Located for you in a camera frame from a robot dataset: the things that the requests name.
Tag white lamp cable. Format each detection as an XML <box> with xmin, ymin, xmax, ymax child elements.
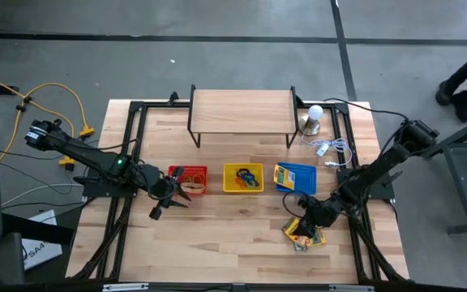
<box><xmin>300</xmin><ymin>134</ymin><xmax>354</xmax><ymax>169</ymax></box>

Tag blue coil wrist keychain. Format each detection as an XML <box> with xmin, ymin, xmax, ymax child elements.
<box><xmin>239</xmin><ymin>172</ymin><xmax>261</xmax><ymax>190</ymax></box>

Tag yellow green crayon box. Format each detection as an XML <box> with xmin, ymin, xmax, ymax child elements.
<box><xmin>292</xmin><ymin>238</ymin><xmax>312</xmax><ymax>252</ymax></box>
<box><xmin>309</xmin><ymin>229</ymin><xmax>328</xmax><ymax>247</ymax></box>
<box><xmin>281</xmin><ymin>218</ymin><xmax>302</xmax><ymax>240</ymax></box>
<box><xmin>272</xmin><ymin>164</ymin><xmax>297</xmax><ymax>192</ymax></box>

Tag orange rubber band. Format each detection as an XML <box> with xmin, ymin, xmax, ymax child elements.
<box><xmin>182</xmin><ymin>171</ymin><xmax>206</xmax><ymax>184</ymax></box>

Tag black metal cart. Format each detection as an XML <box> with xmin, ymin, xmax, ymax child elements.
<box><xmin>422</xmin><ymin>109</ymin><xmax>467</xmax><ymax>236</ymax></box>

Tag wooden shelf riser black legs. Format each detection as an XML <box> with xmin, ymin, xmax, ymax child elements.
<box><xmin>186</xmin><ymin>84</ymin><xmax>301</xmax><ymax>149</ymax></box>

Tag black table power cable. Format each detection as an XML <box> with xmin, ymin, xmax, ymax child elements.
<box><xmin>323</xmin><ymin>97</ymin><xmax>411</xmax><ymax>122</ymax></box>

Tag tan rubber band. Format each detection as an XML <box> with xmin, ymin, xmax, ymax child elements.
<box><xmin>179</xmin><ymin>182</ymin><xmax>207</xmax><ymax>195</ymax></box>

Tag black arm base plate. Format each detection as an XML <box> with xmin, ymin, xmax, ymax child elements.
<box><xmin>336</xmin><ymin>168</ymin><xmax>396</xmax><ymax>201</ymax></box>
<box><xmin>73</xmin><ymin>174</ymin><xmax>138</xmax><ymax>199</ymax></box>

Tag black flat bar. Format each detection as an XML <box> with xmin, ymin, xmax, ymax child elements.
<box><xmin>1</xmin><ymin>212</ymin><xmax>75</xmax><ymax>247</ymax></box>

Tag black rig frame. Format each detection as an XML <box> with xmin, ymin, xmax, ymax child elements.
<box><xmin>71</xmin><ymin>92</ymin><xmax>411</xmax><ymax>284</ymax></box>

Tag silver metal bracket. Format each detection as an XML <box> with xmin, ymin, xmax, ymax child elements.
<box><xmin>102</xmin><ymin>282</ymin><xmax>150</xmax><ymax>292</ymax></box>
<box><xmin>328</xmin><ymin>284</ymin><xmax>375</xmax><ymax>292</ymax></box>

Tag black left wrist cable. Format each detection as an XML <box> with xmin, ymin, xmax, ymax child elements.
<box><xmin>95</xmin><ymin>139</ymin><xmax>156</xmax><ymax>200</ymax></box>

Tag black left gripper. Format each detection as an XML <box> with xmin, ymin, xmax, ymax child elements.
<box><xmin>138</xmin><ymin>164</ymin><xmax>193</xmax><ymax>221</ymax></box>

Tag black floor cable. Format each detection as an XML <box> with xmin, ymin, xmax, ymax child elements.
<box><xmin>0</xmin><ymin>149</ymin><xmax>92</xmax><ymax>196</ymax></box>

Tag yellow plastic basket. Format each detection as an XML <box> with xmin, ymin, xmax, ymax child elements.
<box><xmin>221</xmin><ymin>162</ymin><xmax>266</xmax><ymax>194</ymax></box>

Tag white printed box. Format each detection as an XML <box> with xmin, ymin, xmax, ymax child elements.
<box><xmin>21</xmin><ymin>208</ymin><xmax>64</xmax><ymax>272</ymax></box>

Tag blue plastic basket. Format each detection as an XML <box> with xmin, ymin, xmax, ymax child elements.
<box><xmin>274</xmin><ymin>161</ymin><xmax>319</xmax><ymax>197</ymax></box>

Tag grey floor cable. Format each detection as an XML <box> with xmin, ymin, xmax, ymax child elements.
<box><xmin>0</xmin><ymin>182</ymin><xmax>85</xmax><ymax>208</ymax></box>

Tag red plastic basket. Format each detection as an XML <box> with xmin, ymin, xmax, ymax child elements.
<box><xmin>167</xmin><ymin>164</ymin><xmax>209</xmax><ymax>196</ymax></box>

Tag yellow extension cord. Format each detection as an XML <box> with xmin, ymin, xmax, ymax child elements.
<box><xmin>0</xmin><ymin>67</ymin><xmax>96</xmax><ymax>171</ymax></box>

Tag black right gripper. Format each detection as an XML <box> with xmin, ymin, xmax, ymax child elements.
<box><xmin>296</xmin><ymin>194</ymin><xmax>343</xmax><ymax>240</ymax></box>

